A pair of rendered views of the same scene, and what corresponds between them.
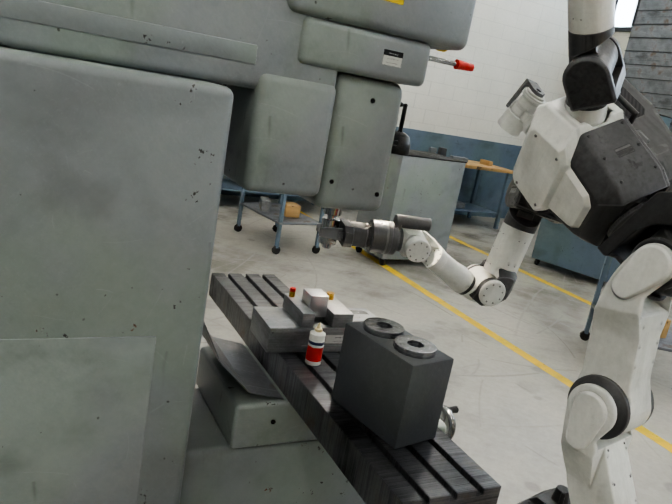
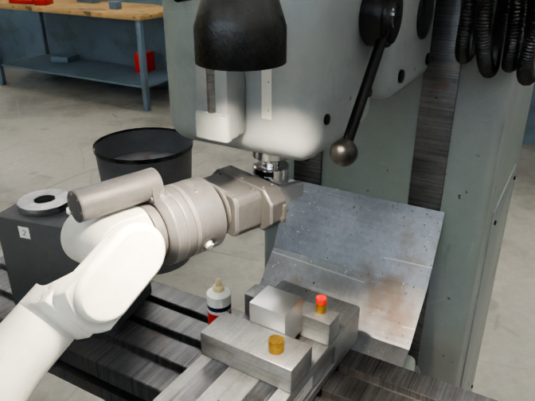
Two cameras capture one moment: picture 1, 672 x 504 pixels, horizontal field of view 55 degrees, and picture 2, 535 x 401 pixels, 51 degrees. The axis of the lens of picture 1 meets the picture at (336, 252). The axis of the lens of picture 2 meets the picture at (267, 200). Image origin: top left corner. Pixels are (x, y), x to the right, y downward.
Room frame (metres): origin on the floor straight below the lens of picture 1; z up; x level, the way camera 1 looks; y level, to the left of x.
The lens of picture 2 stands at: (2.21, -0.33, 1.54)
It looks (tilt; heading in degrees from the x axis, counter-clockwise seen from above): 25 degrees down; 148
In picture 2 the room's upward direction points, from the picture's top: straight up
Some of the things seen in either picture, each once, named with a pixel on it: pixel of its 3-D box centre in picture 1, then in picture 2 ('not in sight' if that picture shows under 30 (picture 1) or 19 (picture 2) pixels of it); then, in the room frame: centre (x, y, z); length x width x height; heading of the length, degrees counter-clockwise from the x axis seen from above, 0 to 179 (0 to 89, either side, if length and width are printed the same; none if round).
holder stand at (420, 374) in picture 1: (390, 376); (76, 253); (1.28, -0.16, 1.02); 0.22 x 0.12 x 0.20; 40
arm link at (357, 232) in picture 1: (362, 235); (216, 208); (1.65, -0.06, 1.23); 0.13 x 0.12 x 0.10; 11
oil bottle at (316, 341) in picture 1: (316, 343); (219, 305); (1.50, 0.01, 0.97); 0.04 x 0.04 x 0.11
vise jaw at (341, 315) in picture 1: (331, 310); (255, 349); (1.66, -0.02, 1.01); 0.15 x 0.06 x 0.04; 26
